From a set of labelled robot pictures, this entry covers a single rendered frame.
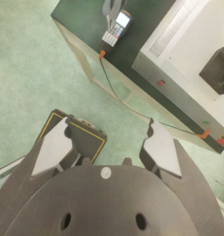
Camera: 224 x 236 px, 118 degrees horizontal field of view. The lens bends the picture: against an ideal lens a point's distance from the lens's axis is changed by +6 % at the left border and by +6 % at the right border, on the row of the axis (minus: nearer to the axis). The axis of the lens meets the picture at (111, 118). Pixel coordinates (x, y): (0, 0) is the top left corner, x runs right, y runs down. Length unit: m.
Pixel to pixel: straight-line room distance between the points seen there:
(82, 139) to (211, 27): 1.07
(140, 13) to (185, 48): 0.29
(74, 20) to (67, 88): 0.87
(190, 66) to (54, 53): 1.53
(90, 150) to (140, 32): 1.02
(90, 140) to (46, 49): 1.44
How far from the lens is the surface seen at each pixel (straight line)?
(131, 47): 0.50
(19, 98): 1.74
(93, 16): 0.58
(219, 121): 0.54
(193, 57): 0.46
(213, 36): 0.56
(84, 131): 0.87
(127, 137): 1.24
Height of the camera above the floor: 1.12
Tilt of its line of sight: 84 degrees down
